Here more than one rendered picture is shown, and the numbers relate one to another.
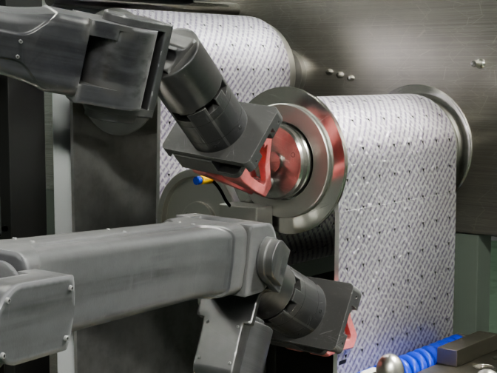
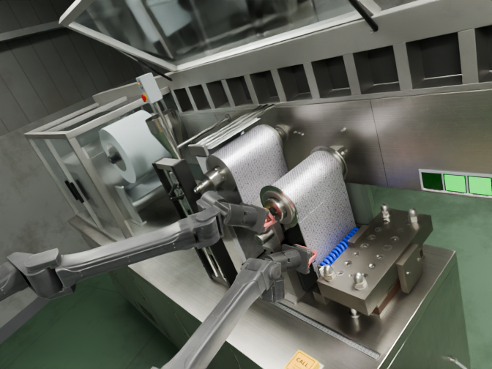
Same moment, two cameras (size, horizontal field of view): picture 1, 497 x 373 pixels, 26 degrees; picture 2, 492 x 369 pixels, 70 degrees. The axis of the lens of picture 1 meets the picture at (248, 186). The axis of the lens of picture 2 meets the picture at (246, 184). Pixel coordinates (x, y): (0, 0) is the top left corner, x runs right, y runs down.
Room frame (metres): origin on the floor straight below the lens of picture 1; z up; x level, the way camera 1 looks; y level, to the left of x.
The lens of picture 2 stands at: (0.17, -0.25, 1.76)
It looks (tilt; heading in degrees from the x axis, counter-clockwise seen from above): 23 degrees down; 17
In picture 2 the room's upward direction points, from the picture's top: 22 degrees counter-clockwise
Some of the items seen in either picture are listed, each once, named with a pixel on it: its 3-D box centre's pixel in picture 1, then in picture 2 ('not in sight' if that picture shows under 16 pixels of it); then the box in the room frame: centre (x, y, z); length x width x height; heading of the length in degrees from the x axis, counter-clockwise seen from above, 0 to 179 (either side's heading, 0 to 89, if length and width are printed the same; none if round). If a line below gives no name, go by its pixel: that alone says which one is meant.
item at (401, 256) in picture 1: (399, 287); (329, 225); (1.13, -0.16, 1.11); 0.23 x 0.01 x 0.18; 141
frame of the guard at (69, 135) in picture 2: not in sight; (112, 165); (2.10, 1.14, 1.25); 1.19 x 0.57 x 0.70; 51
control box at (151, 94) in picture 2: not in sight; (147, 88); (1.45, 0.37, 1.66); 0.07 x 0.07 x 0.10; 38
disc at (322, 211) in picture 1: (285, 160); (278, 206); (1.08, -0.04, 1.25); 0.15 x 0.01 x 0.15; 51
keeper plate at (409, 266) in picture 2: not in sight; (411, 268); (1.04, -0.36, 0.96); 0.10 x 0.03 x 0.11; 141
